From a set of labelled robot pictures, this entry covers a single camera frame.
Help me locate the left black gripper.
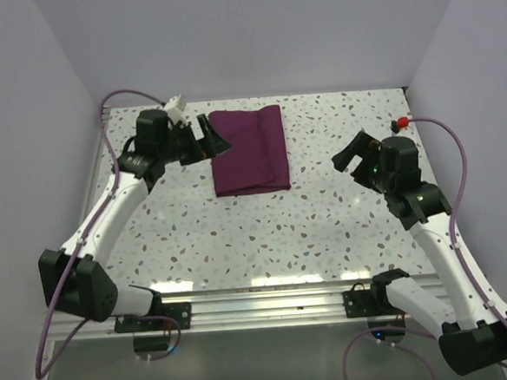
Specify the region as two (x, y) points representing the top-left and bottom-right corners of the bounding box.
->
(156, 112), (232, 167)

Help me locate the purple surgical cloth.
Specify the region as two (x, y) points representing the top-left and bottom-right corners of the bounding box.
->
(209, 105), (291, 198)

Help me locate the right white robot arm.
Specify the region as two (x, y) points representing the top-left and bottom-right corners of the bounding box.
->
(333, 131), (507, 376)

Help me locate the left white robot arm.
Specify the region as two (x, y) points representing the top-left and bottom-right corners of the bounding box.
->
(38, 107), (231, 331)

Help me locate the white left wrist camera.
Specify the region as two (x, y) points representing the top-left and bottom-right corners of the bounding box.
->
(162, 95), (187, 124)

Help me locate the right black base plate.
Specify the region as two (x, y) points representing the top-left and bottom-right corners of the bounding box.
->
(342, 283), (402, 318)

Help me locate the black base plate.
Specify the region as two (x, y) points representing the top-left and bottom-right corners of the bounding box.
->
(114, 302), (192, 334)
(342, 283), (402, 318)

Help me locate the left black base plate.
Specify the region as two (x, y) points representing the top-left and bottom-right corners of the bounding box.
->
(114, 302), (192, 334)

